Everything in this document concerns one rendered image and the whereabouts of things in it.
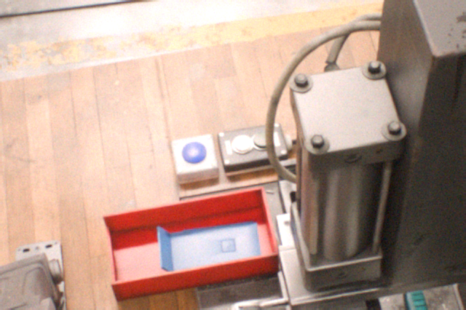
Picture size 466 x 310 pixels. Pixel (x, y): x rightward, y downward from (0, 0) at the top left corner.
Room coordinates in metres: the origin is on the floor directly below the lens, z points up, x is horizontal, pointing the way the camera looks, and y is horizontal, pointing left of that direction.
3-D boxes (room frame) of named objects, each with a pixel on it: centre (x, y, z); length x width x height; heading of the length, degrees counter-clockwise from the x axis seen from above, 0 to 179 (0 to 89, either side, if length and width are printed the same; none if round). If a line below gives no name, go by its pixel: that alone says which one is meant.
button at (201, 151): (0.86, 0.06, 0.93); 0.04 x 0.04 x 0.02
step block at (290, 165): (0.76, -0.09, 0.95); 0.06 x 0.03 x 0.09; 5
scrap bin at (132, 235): (0.70, 0.07, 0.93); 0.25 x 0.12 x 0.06; 95
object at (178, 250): (0.70, 0.04, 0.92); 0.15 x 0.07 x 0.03; 92
